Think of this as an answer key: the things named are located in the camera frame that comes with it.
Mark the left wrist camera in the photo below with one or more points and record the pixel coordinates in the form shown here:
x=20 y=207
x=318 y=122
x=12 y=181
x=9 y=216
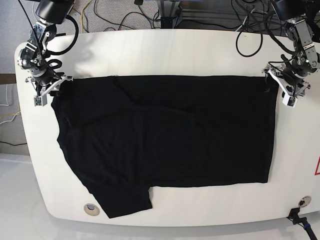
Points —
x=290 y=101

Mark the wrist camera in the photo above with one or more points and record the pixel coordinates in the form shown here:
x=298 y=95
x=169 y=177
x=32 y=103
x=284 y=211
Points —
x=40 y=100
x=290 y=101

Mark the silver table grommet right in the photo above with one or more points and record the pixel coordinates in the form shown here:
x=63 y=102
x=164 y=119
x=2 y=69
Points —
x=305 y=201

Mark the black clamp with cable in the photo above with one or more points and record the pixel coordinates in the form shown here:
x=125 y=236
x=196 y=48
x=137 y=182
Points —
x=301 y=221

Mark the black T-shirt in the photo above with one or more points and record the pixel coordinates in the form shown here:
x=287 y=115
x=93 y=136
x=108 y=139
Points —
x=122 y=135

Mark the aluminium frame post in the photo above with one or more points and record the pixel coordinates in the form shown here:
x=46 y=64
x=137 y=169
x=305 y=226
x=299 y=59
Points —
x=170 y=13

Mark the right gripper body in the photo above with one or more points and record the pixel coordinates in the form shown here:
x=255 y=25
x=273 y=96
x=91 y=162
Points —
x=43 y=78

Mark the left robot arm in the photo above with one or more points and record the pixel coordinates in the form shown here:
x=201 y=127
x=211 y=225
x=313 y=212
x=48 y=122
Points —
x=297 y=21

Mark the silver table grommet left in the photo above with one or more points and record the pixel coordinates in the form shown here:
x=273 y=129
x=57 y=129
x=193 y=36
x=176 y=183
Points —
x=91 y=209

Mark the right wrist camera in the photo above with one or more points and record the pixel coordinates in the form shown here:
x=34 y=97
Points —
x=40 y=100

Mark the silver table grommet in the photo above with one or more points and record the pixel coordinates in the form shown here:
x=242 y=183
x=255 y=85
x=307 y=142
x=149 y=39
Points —
x=91 y=209
x=305 y=201

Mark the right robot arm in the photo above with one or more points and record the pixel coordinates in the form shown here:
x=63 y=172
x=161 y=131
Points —
x=35 y=56

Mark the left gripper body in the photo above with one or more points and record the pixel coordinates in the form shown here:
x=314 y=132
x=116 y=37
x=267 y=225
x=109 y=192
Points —
x=294 y=71

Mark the red warning triangle sticker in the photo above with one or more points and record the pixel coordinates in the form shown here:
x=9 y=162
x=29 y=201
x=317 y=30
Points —
x=317 y=170

